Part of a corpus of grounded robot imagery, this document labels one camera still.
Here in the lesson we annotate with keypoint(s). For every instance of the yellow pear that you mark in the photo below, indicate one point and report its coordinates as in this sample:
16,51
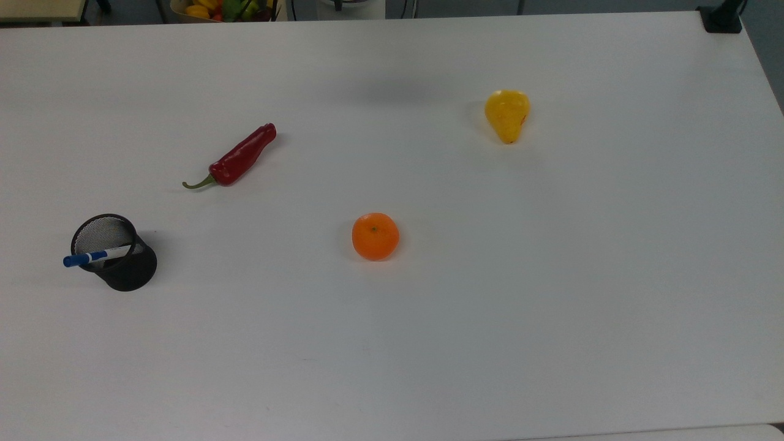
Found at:
506,114

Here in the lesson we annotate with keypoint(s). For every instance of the orange mandarin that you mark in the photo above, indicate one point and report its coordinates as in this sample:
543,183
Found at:
375,237

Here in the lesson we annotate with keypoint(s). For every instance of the basket of toy fruits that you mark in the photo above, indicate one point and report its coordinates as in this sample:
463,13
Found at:
223,9

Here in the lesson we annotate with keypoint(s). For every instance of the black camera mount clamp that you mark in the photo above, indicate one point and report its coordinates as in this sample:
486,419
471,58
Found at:
721,18

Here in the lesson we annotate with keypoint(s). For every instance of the black mesh pen cup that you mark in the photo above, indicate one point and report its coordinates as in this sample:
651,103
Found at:
125,269

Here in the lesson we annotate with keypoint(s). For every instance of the blue capped white marker pen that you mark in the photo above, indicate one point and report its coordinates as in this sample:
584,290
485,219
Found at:
92,256

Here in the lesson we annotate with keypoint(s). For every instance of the beige side table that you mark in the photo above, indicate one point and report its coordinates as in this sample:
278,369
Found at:
40,9

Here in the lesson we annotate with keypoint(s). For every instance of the red chili pepper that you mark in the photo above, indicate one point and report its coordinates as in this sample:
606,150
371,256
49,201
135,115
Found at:
242,156

